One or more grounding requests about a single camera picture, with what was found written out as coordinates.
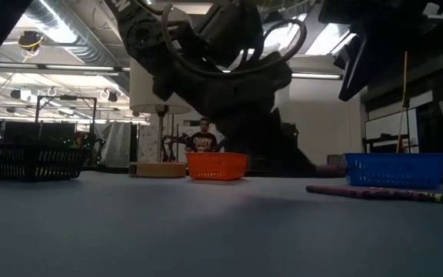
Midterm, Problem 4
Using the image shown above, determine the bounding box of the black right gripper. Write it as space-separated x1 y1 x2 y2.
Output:
319 0 430 102

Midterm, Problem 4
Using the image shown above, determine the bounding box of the silver ventilation duct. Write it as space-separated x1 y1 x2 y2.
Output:
25 0 126 67

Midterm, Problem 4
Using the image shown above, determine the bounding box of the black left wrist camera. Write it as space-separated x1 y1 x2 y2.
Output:
194 0 265 67

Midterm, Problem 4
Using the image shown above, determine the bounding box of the ceiling cable reel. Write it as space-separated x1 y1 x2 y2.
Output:
16 30 45 53

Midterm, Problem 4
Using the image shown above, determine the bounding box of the long ceiling light bar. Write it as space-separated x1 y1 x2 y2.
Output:
0 63 130 77
290 72 344 81

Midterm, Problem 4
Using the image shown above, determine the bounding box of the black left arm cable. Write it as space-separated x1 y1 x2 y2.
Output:
162 3 308 80

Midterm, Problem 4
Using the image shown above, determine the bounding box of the blue-grey table mat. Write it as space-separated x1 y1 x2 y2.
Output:
0 170 443 277

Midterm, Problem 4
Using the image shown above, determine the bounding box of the row of black monitors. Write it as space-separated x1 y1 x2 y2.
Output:
0 119 77 146

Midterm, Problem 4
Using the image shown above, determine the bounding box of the black plastic basket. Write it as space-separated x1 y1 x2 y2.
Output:
0 142 92 182

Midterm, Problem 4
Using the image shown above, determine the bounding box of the white shade wooden base lamp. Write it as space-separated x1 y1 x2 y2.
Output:
128 4 194 179

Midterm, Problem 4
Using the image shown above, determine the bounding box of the blue plastic basket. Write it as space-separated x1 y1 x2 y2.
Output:
343 152 443 189

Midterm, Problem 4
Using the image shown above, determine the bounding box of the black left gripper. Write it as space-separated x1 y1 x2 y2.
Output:
152 53 317 178

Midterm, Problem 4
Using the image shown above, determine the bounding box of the white board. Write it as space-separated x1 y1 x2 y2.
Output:
364 108 419 146

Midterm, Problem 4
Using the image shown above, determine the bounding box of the black metal frame stand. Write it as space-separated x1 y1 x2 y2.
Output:
35 95 98 145

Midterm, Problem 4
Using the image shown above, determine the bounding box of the person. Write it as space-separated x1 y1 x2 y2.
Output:
185 117 221 154
69 130 103 161

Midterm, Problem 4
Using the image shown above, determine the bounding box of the grey fabric cover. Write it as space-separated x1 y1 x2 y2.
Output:
93 122 133 169

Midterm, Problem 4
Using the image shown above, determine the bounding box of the orange plastic basket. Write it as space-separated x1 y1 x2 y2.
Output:
185 152 248 182

